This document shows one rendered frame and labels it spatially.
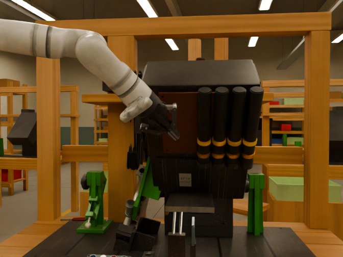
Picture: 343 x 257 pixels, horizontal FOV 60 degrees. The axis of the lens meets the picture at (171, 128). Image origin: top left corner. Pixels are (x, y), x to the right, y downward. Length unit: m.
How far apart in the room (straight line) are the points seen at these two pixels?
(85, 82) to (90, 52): 11.87
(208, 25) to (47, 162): 1.09
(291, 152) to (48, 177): 1.29
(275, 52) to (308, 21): 9.90
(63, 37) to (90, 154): 1.08
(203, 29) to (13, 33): 1.05
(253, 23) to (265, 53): 9.90
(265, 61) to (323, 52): 9.81
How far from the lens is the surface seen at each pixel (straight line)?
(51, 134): 1.69
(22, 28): 0.71
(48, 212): 1.76
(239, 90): 0.86
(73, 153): 1.75
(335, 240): 1.58
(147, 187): 1.19
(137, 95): 0.73
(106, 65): 0.69
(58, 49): 0.70
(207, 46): 11.52
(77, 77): 12.74
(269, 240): 1.42
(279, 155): 1.66
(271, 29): 1.62
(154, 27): 1.60
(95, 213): 1.47
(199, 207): 0.99
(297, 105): 10.67
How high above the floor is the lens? 1.40
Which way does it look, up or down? 1 degrees down
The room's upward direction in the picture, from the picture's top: straight up
